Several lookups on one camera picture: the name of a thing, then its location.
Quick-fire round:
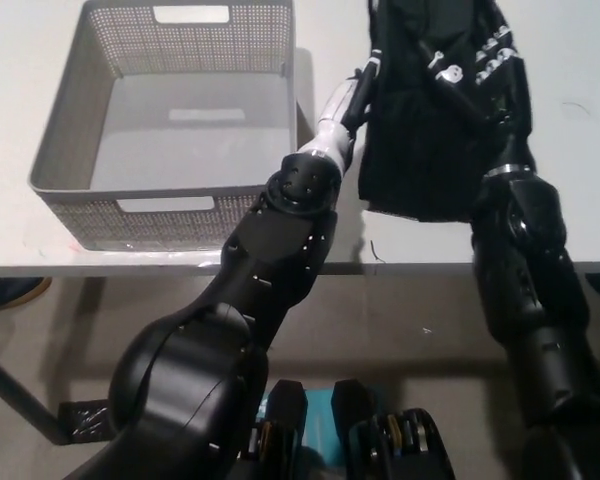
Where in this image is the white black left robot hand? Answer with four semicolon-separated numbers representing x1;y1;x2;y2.
317;48;382;140

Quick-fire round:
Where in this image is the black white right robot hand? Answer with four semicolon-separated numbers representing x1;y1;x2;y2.
418;23;536;175

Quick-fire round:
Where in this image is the black fabric lunch bag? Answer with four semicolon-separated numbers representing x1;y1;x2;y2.
357;0;537;224

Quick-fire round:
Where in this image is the grey perforated plastic basket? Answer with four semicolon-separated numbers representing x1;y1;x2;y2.
28;0;299;254

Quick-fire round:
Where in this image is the black teal robot torso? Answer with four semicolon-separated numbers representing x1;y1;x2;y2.
234;378;456;480

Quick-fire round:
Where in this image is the black shoe tan sole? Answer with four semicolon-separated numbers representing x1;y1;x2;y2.
0;276;53;314

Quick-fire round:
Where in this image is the black tape patch rectangular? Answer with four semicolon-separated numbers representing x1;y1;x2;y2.
58;398;112;444

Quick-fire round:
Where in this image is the black metal table leg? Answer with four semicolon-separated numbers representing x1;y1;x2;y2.
0;344;72;446

